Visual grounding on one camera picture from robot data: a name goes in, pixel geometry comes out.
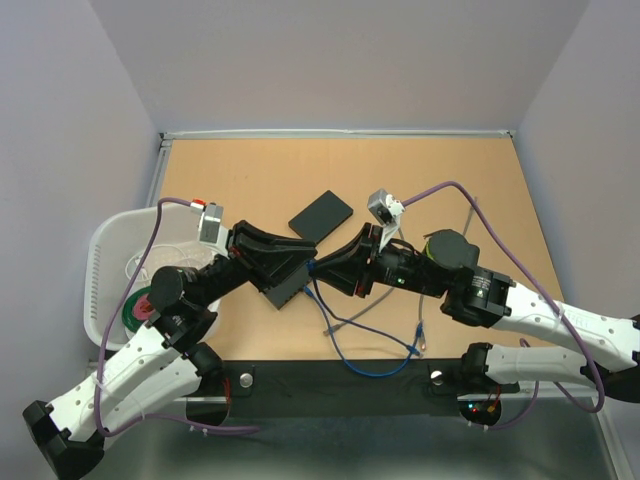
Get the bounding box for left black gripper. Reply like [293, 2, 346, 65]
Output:
[200, 218, 320, 306]

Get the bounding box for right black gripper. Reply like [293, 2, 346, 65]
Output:
[308, 220, 447, 299]

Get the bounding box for black network switch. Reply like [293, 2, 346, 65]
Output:
[288, 190, 353, 244]
[265, 265, 310, 310]

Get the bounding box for light blue ethernet cable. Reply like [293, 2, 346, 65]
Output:
[303, 284, 425, 377]

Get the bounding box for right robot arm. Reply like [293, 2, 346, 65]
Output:
[309, 224, 639, 403]

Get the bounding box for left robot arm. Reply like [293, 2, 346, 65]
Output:
[23, 221, 317, 479]

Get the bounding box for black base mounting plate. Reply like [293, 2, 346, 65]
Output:
[186, 358, 496, 424]

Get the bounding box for white plastic basket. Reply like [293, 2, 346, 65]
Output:
[84, 204, 220, 345]

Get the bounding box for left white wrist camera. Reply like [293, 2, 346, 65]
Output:
[198, 203, 229, 256]

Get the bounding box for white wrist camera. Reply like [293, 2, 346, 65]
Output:
[367, 189, 405, 251]
[198, 203, 229, 256]

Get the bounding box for white usb cable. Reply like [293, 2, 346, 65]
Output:
[124, 243, 206, 281]

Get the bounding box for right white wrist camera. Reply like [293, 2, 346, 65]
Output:
[367, 189, 405, 251]

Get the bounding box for coiled coloured cable spools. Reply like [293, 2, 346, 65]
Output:
[121, 287, 155, 333]

